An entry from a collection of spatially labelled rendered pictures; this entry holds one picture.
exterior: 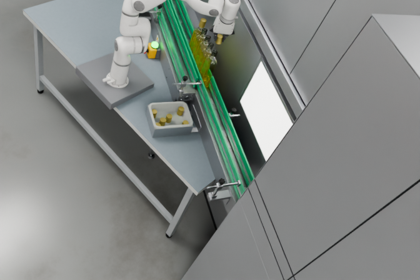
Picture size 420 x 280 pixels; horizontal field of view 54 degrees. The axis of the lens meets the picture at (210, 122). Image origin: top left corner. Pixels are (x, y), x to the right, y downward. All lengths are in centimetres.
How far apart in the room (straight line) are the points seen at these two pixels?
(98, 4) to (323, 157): 217
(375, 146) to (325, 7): 84
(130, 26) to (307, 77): 91
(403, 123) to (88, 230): 220
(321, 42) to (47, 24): 172
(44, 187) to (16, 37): 142
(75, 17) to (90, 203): 120
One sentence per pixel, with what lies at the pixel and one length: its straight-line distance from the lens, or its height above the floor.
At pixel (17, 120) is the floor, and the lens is 325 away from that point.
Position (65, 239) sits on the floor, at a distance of 278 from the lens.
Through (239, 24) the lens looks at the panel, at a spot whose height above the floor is 128.
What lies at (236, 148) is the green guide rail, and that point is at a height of 92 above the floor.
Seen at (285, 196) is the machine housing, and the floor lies 153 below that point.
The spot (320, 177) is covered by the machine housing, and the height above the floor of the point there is 173.
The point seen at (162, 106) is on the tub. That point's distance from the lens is 234.
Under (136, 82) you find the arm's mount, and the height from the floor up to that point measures 79.
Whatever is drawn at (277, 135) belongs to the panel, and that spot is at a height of 117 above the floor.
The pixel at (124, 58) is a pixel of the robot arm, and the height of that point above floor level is 102.
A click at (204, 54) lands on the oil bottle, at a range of 232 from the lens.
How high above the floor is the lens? 258
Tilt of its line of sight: 49 degrees down
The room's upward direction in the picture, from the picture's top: 25 degrees clockwise
